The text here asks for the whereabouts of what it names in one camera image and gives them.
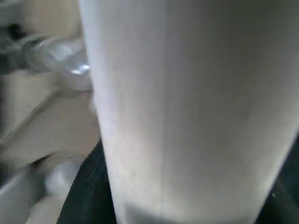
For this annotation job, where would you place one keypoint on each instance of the white plastic table top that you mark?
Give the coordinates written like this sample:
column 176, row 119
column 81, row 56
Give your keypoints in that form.
column 51, row 121

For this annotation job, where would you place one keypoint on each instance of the white plastic table leg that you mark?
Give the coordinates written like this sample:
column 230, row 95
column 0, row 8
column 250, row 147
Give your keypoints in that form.
column 187, row 105

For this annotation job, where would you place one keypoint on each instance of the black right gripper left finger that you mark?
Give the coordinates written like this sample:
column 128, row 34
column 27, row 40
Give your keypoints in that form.
column 88, row 191

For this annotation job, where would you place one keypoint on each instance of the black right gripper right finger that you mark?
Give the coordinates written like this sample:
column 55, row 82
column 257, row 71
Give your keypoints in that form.
column 287, row 191

